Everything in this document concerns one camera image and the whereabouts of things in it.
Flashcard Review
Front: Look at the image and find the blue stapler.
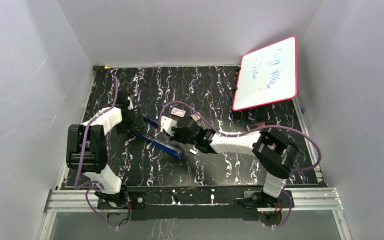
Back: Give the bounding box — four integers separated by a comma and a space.
142, 112, 159, 127
130, 129, 184, 158

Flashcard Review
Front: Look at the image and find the red white staple box sleeve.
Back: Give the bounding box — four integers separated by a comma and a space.
170, 107, 186, 118

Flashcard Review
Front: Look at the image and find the small white staple strip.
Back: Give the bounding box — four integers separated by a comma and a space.
189, 149, 197, 155

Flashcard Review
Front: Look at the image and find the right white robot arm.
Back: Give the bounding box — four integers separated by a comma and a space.
161, 116, 299, 207

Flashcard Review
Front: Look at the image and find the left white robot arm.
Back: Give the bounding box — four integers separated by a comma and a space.
66, 91, 145, 208

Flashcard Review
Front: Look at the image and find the dark brown book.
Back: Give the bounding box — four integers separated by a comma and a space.
246, 121, 276, 131

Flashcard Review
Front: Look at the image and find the pink framed whiteboard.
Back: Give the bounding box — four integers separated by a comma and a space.
232, 36, 298, 111

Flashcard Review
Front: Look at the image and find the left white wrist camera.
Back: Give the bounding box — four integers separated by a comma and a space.
126, 96, 134, 111

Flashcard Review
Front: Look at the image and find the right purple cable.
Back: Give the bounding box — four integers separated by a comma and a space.
158, 100, 322, 229

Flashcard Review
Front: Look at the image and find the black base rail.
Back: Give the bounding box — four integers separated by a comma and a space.
97, 185, 296, 222

